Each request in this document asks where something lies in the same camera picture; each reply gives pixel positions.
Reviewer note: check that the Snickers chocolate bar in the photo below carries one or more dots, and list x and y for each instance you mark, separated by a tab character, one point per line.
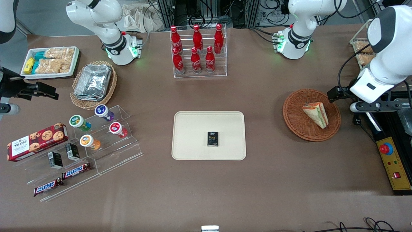
76	170
48	187

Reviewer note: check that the green lid yoghurt cup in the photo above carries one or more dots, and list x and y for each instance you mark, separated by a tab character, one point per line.
77	121

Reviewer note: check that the yellow emergency stop control box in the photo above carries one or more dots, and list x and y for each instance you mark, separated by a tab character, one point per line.
394	164

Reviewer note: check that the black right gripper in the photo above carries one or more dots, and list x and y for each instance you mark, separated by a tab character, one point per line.
11	85

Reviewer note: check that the black tissue pack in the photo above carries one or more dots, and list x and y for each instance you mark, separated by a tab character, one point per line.
212	139

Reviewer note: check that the small white object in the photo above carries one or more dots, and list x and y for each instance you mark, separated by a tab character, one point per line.
210	228

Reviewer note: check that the yellow snack packet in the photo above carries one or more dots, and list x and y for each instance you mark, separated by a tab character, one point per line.
29	65

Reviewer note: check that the red lid yoghurt cup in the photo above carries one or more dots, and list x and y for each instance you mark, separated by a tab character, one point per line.
116	128

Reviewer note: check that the orange lid yoghurt cup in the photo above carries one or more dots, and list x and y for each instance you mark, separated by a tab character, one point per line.
87	141

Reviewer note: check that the black metal side stand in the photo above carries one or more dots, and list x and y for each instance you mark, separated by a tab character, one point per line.
397	129

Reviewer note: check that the teal snack packet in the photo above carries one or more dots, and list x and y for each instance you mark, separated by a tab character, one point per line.
39	56
35	67

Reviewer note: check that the light wicker basket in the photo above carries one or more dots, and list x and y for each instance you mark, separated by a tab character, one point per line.
111	87

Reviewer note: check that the small black box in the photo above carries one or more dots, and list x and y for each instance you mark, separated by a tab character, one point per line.
56	160
72	151

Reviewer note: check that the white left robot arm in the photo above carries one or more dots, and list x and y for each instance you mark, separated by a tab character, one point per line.
388	54

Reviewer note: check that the red Walkers cookie box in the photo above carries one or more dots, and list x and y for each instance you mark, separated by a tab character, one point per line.
35	141

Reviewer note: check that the purple lid yoghurt cup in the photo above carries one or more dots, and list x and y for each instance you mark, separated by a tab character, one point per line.
102	111

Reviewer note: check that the brown wicker basket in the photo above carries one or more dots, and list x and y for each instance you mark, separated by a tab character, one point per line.
296	119

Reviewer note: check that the beige cloth bag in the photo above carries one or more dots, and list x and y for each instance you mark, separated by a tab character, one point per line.
136	17

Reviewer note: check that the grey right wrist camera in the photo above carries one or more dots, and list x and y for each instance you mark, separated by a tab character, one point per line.
9	109

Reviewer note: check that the black aluminium frame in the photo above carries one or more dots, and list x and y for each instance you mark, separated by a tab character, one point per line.
206	13

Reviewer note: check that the white rectangular snack tray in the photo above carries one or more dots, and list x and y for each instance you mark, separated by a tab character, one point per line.
74	61

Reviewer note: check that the stack of foil trays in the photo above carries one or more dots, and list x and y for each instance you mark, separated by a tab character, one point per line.
93	82

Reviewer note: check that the cream plastic tray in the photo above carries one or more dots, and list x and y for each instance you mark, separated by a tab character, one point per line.
196	135

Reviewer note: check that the clear acrylic bottle rack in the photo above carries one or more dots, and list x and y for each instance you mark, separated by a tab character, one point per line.
222	64

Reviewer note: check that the red cola bottle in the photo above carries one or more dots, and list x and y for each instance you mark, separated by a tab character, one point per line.
219	38
210	61
197	37
175	38
195	62
178	62

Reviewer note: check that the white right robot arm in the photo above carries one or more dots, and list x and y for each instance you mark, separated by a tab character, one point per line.
106	22

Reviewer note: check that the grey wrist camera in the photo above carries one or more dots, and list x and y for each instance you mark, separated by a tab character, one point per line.
379	105
9	109

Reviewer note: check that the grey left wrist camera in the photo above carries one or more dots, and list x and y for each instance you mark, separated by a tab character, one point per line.
379	105

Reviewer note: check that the rice crisp snack pack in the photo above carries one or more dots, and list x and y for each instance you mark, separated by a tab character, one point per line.
366	59
363	47
59	53
48	66

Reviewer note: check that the clear acrylic stepped display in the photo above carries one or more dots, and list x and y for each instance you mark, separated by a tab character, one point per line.
122	151

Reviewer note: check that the plastic-wrapped triangle sandwich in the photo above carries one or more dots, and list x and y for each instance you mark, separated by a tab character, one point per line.
317	114

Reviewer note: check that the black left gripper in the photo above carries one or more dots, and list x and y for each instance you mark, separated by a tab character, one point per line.
335	93

